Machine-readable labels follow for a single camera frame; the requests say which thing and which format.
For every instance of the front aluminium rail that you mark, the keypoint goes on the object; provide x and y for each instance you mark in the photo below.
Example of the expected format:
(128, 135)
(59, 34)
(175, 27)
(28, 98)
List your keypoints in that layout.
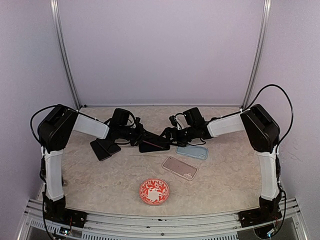
(230, 225)

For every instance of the black phone middle of stack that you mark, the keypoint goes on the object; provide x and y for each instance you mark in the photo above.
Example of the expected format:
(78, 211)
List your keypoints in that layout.
(109, 147)

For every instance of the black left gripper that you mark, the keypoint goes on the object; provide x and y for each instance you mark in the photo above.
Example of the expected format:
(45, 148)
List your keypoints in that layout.
(141, 136)

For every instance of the red white patterned bowl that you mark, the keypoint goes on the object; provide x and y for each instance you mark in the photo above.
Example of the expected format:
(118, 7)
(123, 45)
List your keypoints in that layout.
(154, 191)

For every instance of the right aluminium frame post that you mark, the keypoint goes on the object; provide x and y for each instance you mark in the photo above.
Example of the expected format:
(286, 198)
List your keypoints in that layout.
(258, 53)

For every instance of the dark green cup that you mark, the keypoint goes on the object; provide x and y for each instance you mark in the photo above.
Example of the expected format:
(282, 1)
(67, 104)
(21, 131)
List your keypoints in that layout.
(64, 182)

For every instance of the black phone bottom of stack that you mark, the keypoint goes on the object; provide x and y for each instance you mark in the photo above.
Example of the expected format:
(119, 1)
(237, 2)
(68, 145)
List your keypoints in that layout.
(99, 151)

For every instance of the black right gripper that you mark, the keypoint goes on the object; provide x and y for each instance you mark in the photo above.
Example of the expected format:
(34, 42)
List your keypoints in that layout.
(168, 130)

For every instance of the light blue phone case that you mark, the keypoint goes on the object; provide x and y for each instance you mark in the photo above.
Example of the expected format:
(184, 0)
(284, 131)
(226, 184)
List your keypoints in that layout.
(196, 152)

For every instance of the aluminium frame post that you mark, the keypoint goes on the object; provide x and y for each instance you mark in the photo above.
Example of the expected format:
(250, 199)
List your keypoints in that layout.
(55, 11)
(258, 53)

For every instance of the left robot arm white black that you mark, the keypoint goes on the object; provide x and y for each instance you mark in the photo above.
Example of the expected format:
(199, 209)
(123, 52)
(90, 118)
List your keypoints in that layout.
(53, 134)

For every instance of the black phone of stack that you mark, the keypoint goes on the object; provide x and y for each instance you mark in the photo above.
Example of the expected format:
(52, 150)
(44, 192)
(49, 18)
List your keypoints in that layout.
(99, 151)
(109, 147)

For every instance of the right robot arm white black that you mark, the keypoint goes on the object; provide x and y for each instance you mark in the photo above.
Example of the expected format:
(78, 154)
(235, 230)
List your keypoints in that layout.
(264, 136)

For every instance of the clear pink phone case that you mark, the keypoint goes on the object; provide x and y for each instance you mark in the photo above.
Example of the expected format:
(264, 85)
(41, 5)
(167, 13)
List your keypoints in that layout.
(180, 168)

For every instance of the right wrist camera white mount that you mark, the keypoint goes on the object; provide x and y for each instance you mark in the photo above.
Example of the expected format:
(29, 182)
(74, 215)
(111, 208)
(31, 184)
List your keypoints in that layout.
(175, 121)

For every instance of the left aluminium frame post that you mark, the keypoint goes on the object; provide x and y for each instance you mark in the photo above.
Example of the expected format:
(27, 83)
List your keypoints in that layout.
(55, 11)

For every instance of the black phone case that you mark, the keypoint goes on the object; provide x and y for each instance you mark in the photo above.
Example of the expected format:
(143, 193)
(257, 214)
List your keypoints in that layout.
(154, 144)

